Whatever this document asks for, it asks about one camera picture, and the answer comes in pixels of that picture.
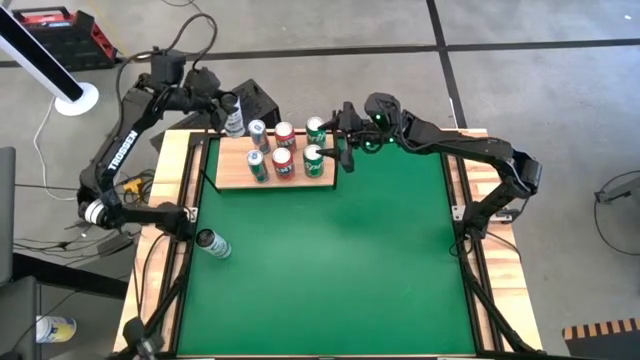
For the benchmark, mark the grey flat panel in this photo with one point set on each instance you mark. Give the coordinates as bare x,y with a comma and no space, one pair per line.
5,215

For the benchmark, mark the green table mat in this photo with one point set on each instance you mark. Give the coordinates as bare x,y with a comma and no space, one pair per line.
325,290

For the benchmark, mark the wooden tray board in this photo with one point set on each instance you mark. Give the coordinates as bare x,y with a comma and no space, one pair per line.
232,170

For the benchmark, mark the red black toolbox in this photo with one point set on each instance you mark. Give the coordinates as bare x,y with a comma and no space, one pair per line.
65,40

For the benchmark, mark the white yellow wipes canister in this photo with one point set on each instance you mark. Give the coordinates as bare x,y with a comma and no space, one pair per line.
55,329

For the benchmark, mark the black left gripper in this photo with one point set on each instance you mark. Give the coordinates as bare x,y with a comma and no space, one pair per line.
205,90

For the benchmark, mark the black aluminium table frame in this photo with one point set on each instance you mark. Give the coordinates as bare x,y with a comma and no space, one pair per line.
173,300

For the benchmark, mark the black perforated computer case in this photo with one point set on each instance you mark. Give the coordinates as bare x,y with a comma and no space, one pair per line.
260,102

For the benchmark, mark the red soda can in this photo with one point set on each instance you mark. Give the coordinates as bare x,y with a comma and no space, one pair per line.
283,164
285,137

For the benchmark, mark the black orange striped box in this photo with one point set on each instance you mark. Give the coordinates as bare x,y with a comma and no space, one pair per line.
600,345

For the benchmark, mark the blue silver Red Bull can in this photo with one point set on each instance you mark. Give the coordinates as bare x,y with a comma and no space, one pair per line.
259,136
257,166

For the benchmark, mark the white slim can black lid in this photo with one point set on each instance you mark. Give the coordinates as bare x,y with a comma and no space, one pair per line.
234,122
215,244

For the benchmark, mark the silver metal bracket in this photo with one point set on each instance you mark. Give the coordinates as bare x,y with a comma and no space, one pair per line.
191,213
459,212

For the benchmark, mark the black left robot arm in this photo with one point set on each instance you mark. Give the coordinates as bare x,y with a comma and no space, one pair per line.
122,150

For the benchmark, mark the green Sprite soda can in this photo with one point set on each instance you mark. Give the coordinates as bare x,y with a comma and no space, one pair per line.
315,135
313,162

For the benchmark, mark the white black standing tower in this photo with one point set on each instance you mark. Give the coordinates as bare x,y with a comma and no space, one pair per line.
40,60

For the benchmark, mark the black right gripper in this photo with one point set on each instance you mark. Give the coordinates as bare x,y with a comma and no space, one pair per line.
380,120

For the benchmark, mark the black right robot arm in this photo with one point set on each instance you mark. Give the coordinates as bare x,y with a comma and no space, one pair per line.
465,147

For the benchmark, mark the yellow plug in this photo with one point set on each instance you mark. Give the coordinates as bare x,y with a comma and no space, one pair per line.
132,185

